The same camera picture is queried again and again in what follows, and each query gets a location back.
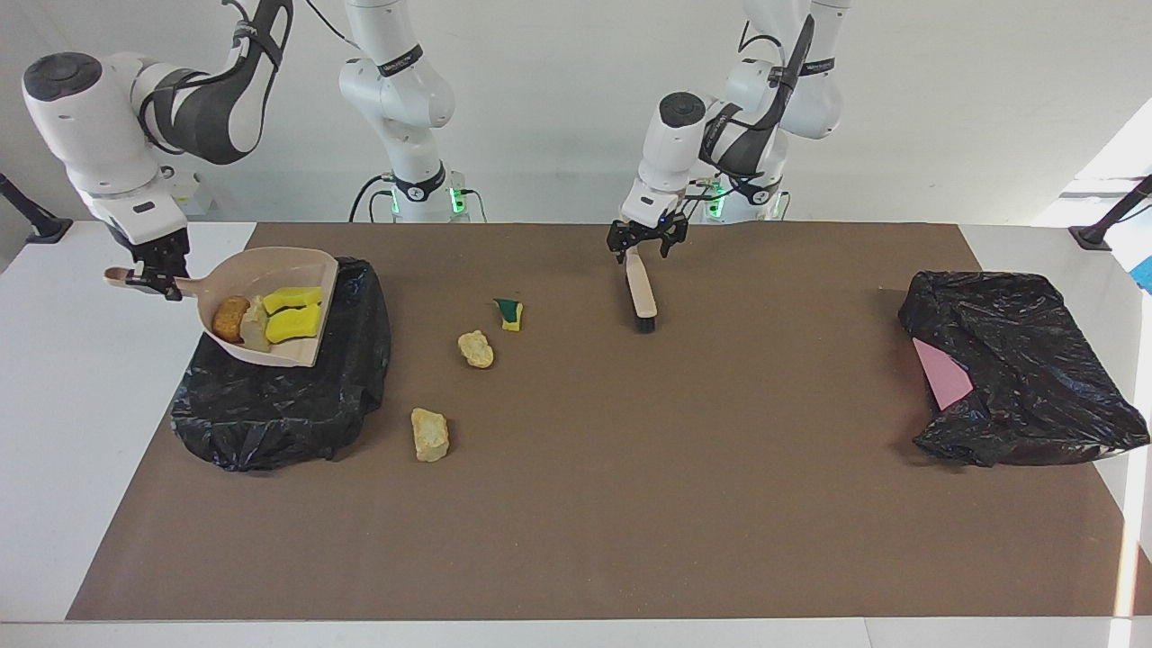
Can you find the beige hand brush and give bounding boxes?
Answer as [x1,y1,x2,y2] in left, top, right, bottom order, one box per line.
[624,250,658,334]

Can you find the orange brown sponge chunk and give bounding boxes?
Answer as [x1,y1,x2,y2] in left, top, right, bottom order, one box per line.
[212,295,251,345]

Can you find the grey beige sponge chunk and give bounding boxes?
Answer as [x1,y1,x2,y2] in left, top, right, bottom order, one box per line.
[239,297,273,354]

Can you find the beige plastic dustpan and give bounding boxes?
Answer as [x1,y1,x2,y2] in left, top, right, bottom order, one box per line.
[103,247,340,369]

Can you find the notched bright yellow sponge piece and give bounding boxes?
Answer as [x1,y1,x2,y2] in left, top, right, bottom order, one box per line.
[262,286,324,316]

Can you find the wedge bright yellow sponge piece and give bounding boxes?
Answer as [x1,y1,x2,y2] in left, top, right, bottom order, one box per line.
[265,304,322,345]

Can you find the rounded pale yellow sponge chunk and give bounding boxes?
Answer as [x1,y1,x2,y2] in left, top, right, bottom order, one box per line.
[457,330,495,370]

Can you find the blocky pale yellow sponge chunk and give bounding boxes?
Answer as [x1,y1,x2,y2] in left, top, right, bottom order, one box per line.
[411,408,450,464]

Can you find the black bag lined bin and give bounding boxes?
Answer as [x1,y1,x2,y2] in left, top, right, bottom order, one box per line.
[171,256,393,473]

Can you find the pink plastic bin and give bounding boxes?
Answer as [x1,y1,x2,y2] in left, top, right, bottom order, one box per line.
[913,337,975,411]

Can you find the black bag over pink bin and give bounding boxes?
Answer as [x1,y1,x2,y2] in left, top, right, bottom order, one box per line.
[898,268,1151,467]

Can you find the white boxes with yellow labels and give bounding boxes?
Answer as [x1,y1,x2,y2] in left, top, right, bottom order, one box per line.
[166,171,215,217]

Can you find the brown table mat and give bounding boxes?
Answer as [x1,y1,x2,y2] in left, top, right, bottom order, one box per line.
[67,222,1137,622]

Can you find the black camera stand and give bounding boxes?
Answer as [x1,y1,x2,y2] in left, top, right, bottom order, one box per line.
[1069,175,1152,251]
[0,173,73,244]

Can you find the black right base cable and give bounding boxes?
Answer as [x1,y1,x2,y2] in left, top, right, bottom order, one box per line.
[349,174,397,223]

